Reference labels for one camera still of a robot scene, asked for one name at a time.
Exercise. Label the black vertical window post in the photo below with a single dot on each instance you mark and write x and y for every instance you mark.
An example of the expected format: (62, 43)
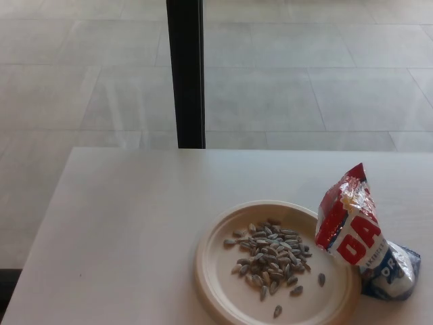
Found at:
(186, 67)

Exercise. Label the beige round paper plate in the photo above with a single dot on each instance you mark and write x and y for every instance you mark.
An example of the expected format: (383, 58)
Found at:
(230, 291)

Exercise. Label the grey striped sunflower seed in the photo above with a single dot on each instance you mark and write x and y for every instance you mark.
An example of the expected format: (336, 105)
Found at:
(229, 242)
(278, 311)
(321, 279)

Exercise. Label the pile of grey sunflower seeds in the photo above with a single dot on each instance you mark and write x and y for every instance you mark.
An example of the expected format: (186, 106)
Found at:
(270, 254)

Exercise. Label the red white sunflower seed bag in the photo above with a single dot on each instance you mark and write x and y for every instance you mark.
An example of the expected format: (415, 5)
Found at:
(352, 243)

